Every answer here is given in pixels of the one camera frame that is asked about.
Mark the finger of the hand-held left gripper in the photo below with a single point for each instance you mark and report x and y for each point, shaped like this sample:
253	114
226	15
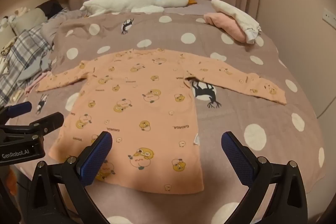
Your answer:
21	108
52	120

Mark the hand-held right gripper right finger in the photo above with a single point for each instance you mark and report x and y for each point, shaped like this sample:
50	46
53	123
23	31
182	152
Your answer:
236	158

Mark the lavender quilt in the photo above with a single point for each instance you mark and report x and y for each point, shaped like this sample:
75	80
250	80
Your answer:
60	22

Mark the pink folded cloth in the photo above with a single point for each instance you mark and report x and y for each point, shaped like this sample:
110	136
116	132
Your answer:
225	24

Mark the dark cloth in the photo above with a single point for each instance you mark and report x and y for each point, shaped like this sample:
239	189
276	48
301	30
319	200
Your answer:
51	7

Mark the orange cartoon print shirt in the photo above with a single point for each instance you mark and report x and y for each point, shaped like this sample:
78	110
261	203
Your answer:
136	108

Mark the pink and white clothes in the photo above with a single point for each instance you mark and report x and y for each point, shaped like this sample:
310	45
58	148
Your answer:
236	14

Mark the plaid cloth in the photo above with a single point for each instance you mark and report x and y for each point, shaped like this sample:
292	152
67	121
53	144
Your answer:
23	48

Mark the mauve polka dot blanket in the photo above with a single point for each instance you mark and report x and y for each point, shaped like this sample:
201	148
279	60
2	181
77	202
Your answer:
236	37

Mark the beige pillow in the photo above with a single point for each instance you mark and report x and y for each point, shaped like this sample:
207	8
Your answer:
29	19

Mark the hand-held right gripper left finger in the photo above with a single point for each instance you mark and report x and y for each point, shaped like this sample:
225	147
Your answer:
97	158

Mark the pale pink cloth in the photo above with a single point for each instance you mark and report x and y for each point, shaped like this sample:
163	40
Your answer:
36	82

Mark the grey cloth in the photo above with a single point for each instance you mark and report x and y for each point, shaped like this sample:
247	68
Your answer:
34	69

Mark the white goose plush toy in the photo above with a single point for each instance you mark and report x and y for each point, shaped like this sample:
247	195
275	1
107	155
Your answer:
118	2

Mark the white wall outlet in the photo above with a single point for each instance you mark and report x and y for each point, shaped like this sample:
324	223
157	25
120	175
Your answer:
329	15

